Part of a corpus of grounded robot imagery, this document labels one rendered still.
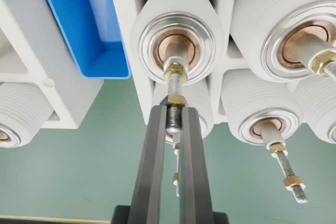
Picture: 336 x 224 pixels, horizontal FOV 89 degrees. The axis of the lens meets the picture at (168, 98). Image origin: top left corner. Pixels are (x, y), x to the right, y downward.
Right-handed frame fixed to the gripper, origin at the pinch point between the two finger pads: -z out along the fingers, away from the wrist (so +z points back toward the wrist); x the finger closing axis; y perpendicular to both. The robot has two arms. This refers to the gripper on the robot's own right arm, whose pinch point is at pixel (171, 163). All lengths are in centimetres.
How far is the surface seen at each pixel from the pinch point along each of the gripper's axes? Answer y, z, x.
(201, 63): 0.9, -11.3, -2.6
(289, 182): 10.0, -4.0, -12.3
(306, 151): 52, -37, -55
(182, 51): -1.0, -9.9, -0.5
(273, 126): 9.3, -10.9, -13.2
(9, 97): 11.5, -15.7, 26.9
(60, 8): 0.3, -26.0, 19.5
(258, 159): 61, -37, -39
